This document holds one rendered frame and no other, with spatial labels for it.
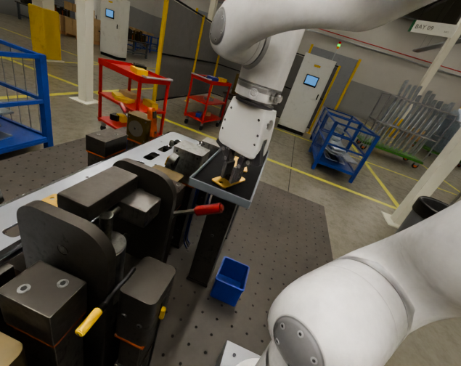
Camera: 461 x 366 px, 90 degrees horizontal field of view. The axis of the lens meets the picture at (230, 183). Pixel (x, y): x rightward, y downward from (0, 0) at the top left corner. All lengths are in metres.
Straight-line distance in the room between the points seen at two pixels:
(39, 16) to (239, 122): 7.49
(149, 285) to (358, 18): 0.44
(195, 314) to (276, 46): 0.73
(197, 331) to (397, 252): 0.60
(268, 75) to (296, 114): 6.64
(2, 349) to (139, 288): 0.14
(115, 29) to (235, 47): 10.71
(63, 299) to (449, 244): 0.39
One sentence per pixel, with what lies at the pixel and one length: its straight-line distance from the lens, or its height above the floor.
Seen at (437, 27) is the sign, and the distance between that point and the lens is 13.05.
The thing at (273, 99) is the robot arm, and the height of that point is 1.36.
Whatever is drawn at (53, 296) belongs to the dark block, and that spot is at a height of 1.12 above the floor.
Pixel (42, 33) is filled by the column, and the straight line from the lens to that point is 7.82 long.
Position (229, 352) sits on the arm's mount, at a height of 0.79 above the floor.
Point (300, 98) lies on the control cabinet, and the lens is 7.01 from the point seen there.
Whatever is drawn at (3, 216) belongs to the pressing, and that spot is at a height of 1.00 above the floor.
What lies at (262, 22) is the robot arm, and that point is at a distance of 0.34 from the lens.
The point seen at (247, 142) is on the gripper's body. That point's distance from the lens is 0.45.
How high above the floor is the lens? 1.40
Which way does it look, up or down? 28 degrees down
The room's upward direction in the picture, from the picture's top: 19 degrees clockwise
